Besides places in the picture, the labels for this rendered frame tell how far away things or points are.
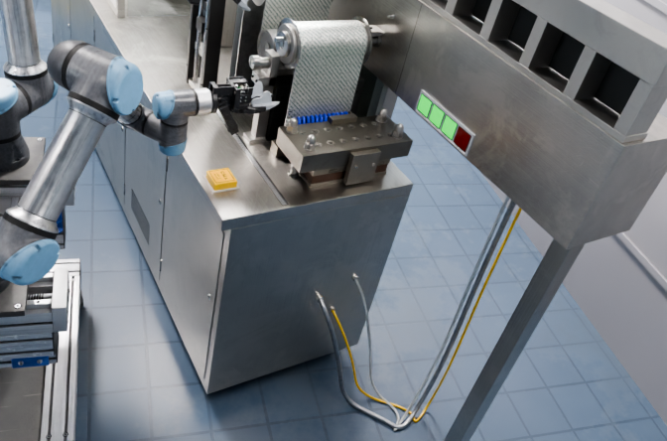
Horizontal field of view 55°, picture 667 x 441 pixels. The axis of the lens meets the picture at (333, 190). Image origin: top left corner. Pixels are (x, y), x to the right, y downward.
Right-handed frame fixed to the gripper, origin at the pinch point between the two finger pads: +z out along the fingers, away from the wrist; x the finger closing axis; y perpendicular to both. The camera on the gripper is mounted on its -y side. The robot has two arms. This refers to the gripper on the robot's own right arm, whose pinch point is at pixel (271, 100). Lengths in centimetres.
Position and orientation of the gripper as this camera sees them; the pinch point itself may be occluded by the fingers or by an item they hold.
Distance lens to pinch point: 193.7
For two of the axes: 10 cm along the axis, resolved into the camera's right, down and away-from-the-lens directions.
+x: -4.9, -6.0, 6.4
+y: 2.0, -7.9, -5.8
